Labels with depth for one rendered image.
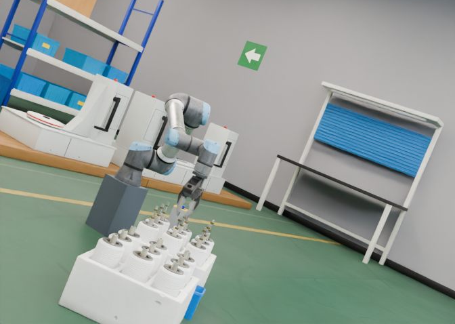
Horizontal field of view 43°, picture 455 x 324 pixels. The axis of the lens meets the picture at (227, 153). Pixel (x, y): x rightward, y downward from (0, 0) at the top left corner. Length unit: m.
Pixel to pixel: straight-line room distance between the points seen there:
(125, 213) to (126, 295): 1.21
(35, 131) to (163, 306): 2.83
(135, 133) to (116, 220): 2.37
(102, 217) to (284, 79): 5.70
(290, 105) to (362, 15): 1.58
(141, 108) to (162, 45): 4.64
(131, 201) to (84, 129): 1.94
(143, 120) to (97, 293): 3.51
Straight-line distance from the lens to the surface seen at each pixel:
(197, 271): 2.51
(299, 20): 8.75
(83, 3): 7.96
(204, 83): 9.24
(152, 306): 2.01
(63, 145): 4.73
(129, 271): 2.03
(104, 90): 5.04
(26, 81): 7.61
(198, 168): 2.52
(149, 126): 5.39
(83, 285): 2.06
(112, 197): 3.16
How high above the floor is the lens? 0.76
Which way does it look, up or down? 2 degrees down
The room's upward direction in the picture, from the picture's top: 23 degrees clockwise
